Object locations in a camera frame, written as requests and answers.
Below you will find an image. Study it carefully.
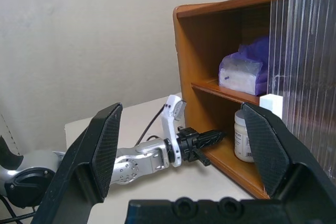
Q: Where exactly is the white plastic jar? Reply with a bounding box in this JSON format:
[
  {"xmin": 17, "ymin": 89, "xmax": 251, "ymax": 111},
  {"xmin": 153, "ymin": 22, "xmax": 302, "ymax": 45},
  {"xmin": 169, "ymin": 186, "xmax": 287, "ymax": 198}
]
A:
[{"xmin": 234, "ymin": 108, "xmax": 255, "ymax": 163}]

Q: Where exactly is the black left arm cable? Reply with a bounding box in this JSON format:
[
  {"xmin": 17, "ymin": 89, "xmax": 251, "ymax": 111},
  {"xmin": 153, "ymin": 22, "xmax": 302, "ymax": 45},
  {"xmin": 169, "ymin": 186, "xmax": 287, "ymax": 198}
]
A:
[{"xmin": 136, "ymin": 105, "xmax": 169, "ymax": 146}]

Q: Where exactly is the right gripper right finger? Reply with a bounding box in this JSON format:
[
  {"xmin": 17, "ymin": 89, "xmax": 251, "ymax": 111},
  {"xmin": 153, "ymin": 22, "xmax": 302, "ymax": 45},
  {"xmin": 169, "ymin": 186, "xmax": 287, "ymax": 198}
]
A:
[{"xmin": 240, "ymin": 102, "xmax": 336, "ymax": 204}]

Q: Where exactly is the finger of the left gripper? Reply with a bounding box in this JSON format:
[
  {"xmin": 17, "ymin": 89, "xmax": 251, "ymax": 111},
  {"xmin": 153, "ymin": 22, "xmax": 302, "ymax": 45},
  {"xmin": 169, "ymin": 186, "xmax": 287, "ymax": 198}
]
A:
[
  {"xmin": 195, "ymin": 152, "xmax": 211, "ymax": 167},
  {"xmin": 199, "ymin": 130, "xmax": 227, "ymax": 148}
]

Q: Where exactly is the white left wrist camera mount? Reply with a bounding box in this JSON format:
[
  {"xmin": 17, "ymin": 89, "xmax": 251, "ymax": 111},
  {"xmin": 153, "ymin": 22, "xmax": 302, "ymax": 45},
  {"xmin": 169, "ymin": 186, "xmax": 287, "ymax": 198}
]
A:
[{"xmin": 160, "ymin": 94, "xmax": 187, "ymax": 167}]

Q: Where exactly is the white box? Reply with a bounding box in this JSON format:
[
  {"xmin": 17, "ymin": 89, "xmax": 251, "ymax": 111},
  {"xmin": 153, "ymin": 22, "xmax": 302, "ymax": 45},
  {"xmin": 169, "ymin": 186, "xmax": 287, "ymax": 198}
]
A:
[{"xmin": 259, "ymin": 94, "xmax": 284, "ymax": 120}]

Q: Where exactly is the purple tissue pack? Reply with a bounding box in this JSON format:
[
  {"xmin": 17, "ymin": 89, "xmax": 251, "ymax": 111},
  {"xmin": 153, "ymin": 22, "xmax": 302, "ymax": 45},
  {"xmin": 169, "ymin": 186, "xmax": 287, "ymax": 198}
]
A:
[{"xmin": 218, "ymin": 36, "xmax": 271, "ymax": 96}]

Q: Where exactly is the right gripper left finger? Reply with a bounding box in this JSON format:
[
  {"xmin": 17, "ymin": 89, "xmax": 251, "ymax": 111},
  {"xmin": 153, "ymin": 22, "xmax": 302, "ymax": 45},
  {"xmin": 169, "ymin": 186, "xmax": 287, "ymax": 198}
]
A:
[{"xmin": 31, "ymin": 102, "xmax": 123, "ymax": 224}]

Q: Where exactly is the wooden cabinet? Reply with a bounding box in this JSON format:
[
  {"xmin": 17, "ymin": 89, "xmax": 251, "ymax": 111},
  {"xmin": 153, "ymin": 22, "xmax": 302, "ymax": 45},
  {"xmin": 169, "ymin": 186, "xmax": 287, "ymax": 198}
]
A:
[{"xmin": 172, "ymin": 0, "xmax": 336, "ymax": 200}]

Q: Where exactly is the ribbed clear sliding door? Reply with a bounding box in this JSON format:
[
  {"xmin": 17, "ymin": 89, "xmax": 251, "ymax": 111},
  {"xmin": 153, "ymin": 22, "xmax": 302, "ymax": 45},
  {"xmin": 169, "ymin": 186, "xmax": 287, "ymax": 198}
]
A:
[{"xmin": 267, "ymin": 0, "xmax": 336, "ymax": 180}]

